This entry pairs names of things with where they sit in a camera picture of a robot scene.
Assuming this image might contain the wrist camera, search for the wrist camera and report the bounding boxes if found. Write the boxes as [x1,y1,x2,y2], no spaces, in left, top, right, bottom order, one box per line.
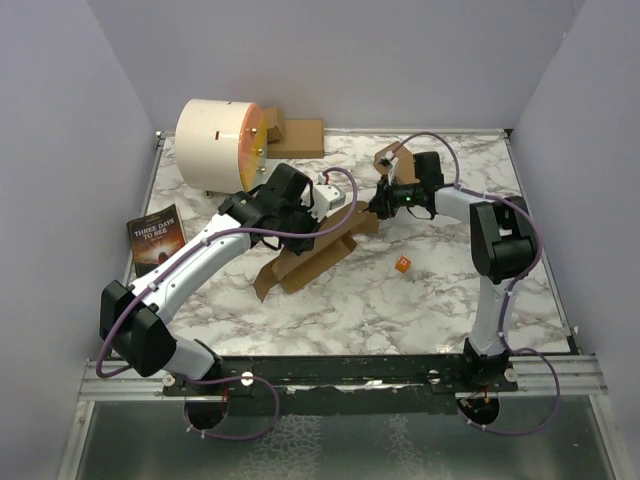
[310,173,346,220]
[378,150,404,185]

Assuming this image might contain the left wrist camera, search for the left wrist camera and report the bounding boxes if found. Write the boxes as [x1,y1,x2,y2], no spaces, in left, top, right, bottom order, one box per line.
[310,173,346,220]

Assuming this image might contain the small cardboard box at back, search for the small cardboard box at back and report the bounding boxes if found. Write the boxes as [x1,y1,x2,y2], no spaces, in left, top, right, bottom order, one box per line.
[263,106,284,143]

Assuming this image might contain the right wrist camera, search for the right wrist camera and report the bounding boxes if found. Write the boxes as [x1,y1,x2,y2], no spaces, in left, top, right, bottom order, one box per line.
[378,150,404,185]

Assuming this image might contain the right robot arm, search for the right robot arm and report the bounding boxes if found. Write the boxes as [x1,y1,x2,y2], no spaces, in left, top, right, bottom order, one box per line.
[368,150,541,391]

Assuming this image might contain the large flat cardboard box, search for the large flat cardboard box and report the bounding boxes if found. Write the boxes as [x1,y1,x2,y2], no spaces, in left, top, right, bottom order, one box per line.
[267,119,324,159]

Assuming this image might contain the round white drawer cabinet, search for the round white drawer cabinet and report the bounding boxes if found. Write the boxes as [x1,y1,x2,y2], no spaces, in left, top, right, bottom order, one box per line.
[175,99,267,193]

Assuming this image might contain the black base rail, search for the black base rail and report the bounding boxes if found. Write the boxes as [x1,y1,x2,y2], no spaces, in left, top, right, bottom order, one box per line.
[163,354,527,416]

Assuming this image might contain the folded brown cardboard box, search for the folded brown cardboard box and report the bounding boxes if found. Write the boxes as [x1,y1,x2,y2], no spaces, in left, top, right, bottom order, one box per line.
[373,141,418,185]

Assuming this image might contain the dark book three days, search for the dark book three days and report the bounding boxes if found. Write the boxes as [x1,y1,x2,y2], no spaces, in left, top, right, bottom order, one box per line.
[127,204,186,277]

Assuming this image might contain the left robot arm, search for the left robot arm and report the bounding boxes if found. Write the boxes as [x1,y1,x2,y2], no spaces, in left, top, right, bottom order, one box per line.
[99,164,344,395]

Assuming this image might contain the small orange cube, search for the small orange cube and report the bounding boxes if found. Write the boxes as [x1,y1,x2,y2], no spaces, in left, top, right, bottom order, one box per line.
[395,256,411,273]

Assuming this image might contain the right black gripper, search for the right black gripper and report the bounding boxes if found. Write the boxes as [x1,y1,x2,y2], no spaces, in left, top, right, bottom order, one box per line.
[361,175,424,220]

